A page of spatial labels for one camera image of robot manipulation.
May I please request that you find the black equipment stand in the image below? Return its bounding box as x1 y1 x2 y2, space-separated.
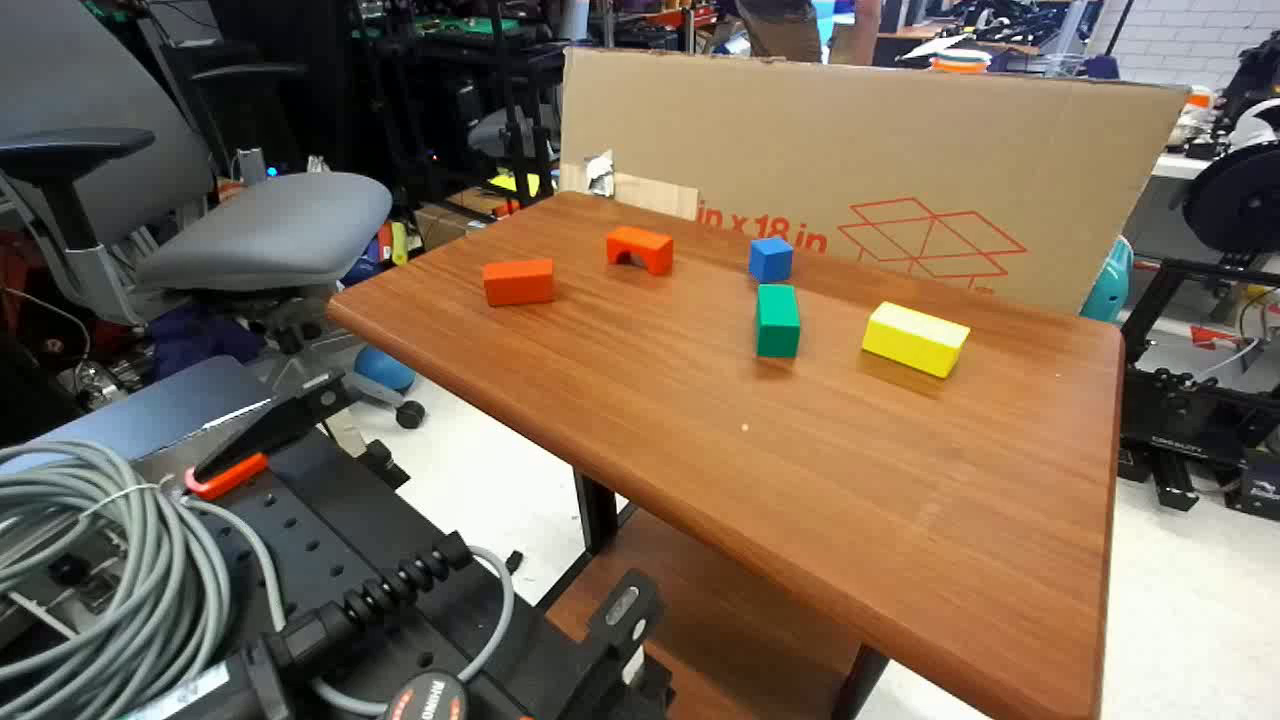
1117 33 1280 523

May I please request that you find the teal round object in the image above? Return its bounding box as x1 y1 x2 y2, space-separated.
1077 232 1141 326

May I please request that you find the wooden lower table shelf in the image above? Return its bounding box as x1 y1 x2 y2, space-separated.
534 505 873 720

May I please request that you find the grey office chair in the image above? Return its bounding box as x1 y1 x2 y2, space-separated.
0 0 396 334

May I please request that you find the large brown cardboard box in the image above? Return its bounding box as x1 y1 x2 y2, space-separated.
556 42 1192 318

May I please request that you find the black table leg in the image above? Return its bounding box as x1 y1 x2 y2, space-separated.
570 463 625 556

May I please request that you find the orange arch wooden block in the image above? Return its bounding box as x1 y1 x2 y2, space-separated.
603 219 675 280

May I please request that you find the black power strip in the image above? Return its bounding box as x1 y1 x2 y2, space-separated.
195 423 534 720

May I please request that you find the blue object on floor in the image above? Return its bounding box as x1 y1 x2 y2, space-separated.
352 343 421 398

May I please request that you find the orange rectangular wooden block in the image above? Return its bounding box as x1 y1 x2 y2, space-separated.
480 253 559 311

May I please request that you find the grey cable bundle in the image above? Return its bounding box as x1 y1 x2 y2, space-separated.
0 434 292 720

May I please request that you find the black tool with orange handle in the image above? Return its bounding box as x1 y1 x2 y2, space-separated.
181 376 354 505

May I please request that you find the yellow wooden block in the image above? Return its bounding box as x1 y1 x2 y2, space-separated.
855 299 975 385

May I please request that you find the blue wooden cube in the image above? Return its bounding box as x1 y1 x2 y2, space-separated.
742 237 797 289

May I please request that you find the green wooden block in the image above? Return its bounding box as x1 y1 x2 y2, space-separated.
753 280 805 360

